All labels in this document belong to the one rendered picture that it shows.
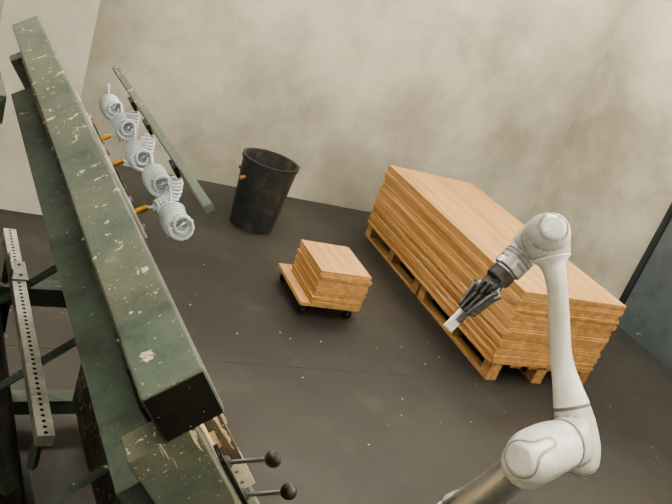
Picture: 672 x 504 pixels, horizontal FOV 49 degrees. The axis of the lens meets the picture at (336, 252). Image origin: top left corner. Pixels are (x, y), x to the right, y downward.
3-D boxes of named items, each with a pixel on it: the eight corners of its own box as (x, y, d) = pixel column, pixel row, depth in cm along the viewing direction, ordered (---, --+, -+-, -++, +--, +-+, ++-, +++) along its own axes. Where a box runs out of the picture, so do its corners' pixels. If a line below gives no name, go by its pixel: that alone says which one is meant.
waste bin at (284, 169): (285, 241, 668) (307, 176, 645) (228, 232, 644) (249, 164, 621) (269, 216, 713) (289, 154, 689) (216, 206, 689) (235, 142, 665)
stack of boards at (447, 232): (584, 388, 600) (628, 307, 571) (482, 380, 553) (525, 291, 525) (445, 248, 801) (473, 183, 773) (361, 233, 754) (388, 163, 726)
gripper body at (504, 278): (490, 257, 214) (468, 280, 214) (506, 266, 206) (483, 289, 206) (503, 274, 217) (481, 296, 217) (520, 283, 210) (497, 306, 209)
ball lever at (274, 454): (222, 476, 157) (283, 471, 154) (217, 465, 154) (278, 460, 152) (226, 460, 159) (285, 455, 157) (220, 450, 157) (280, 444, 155)
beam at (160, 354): (165, 445, 110) (227, 413, 112) (139, 402, 104) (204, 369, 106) (24, 49, 280) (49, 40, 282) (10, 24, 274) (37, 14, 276)
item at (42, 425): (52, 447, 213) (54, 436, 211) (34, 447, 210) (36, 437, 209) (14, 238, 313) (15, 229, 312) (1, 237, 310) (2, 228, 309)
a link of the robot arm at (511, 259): (520, 250, 206) (505, 265, 206) (536, 271, 210) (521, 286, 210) (502, 242, 214) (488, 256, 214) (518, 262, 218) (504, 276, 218)
